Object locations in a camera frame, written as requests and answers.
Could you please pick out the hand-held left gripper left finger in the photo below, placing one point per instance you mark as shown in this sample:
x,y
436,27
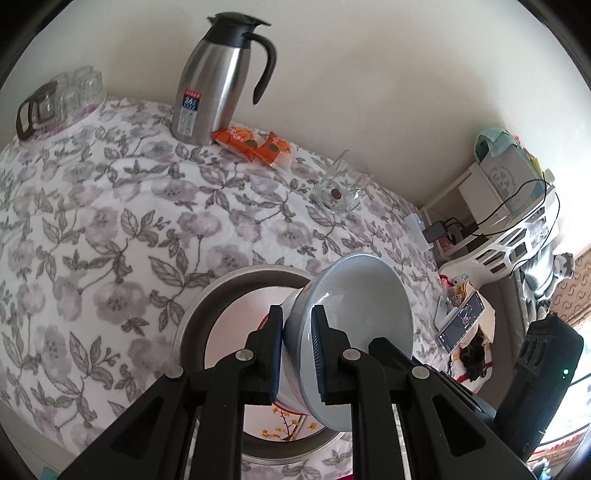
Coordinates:
x,y
276,350

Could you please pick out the clear glass mug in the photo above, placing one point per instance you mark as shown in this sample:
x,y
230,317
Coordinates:
x,y
337,194

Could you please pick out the orange snack packet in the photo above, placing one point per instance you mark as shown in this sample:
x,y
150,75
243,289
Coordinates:
x,y
274,152
235,138

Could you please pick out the stainless steel thermos jug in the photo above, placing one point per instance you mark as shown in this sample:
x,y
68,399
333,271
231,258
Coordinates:
x,y
207,92

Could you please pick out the clear glass cup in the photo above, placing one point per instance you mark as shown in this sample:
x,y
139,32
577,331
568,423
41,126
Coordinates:
x,y
90,85
69,99

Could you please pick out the small pink toy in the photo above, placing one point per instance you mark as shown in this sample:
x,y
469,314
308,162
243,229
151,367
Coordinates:
x,y
450,281

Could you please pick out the white power bank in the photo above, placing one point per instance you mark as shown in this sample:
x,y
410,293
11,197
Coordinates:
x,y
418,230

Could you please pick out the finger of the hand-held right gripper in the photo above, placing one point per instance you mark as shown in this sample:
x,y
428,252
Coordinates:
x,y
388,348

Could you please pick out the small white bowl red pattern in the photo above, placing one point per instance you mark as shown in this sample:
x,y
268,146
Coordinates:
x,y
364,318

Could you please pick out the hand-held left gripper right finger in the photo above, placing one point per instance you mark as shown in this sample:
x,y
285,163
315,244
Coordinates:
x,y
318,350

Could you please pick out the dark grey charger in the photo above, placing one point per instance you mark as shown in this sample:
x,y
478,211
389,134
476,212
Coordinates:
x,y
436,230

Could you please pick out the brown patterned cloth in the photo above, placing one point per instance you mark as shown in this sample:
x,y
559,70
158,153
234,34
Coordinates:
x,y
575,295

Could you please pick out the grey printed bag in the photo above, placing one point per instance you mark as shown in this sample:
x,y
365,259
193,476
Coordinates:
x,y
508,170

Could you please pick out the smartphone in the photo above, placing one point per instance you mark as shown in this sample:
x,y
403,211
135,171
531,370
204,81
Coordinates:
x,y
461,323

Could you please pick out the grey plush toy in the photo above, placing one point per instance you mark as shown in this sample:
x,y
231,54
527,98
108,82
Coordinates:
x,y
545,272

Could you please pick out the green cloth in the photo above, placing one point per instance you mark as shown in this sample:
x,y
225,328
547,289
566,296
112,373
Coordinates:
x,y
491,138

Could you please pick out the large stainless steel basin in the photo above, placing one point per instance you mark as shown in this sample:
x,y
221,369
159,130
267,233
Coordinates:
x,y
258,271

